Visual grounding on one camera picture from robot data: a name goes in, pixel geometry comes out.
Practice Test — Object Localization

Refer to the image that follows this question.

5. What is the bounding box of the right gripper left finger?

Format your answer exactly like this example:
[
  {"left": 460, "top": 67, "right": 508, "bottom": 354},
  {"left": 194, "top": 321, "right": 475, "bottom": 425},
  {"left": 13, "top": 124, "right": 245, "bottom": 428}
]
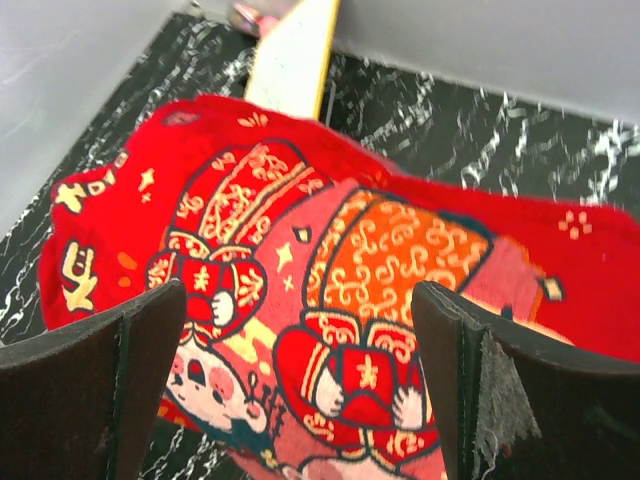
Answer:
[{"left": 1, "top": 280, "right": 186, "bottom": 479}]

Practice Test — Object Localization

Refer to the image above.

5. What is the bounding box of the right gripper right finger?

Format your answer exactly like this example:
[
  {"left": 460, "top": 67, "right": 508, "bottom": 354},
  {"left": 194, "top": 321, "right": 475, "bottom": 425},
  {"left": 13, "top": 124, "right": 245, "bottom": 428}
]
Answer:
[{"left": 412, "top": 282, "right": 639, "bottom": 479}]

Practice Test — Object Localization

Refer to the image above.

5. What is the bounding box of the red patterned pillowcase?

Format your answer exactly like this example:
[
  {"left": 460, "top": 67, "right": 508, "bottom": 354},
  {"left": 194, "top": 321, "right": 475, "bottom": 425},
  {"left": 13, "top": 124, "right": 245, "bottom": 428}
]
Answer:
[{"left": 39, "top": 95, "right": 639, "bottom": 479}]

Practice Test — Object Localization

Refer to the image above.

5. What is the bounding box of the small yellow-framed whiteboard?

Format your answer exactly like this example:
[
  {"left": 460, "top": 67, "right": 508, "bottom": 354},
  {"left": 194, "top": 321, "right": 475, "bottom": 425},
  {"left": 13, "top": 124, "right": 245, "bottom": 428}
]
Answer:
[{"left": 244, "top": 0, "right": 340, "bottom": 119}]

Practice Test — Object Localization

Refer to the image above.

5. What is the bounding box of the pink whiteboard marker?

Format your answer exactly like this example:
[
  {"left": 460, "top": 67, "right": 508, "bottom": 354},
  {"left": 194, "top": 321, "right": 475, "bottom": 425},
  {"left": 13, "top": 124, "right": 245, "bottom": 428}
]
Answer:
[{"left": 227, "top": 1, "right": 279, "bottom": 38}]

